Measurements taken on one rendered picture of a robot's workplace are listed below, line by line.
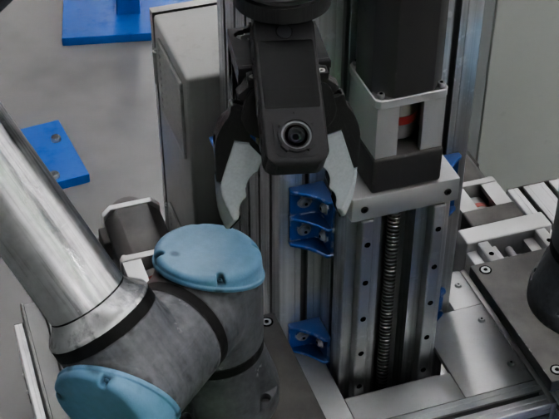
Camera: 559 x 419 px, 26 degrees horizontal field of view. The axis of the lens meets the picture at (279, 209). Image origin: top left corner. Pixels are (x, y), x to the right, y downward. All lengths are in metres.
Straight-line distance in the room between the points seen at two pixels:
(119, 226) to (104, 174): 1.76
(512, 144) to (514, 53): 0.23
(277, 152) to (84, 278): 0.38
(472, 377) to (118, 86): 2.48
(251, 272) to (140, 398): 0.19
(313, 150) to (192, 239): 0.47
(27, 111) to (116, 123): 0.29
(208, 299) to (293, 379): 0.24
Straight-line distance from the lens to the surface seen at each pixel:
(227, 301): 1.26
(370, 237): 1.41
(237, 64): 0.91
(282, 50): 0.87
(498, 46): 2.54
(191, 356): 1.22
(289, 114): 0.85
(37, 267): 1.17
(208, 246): 1.29
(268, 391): 1.41
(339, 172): 0.95
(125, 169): 3.53
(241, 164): 0.93
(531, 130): 2.69
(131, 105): 3.80
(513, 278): 1.61
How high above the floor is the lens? 2.10
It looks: 39 degrees down
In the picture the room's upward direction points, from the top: straight up
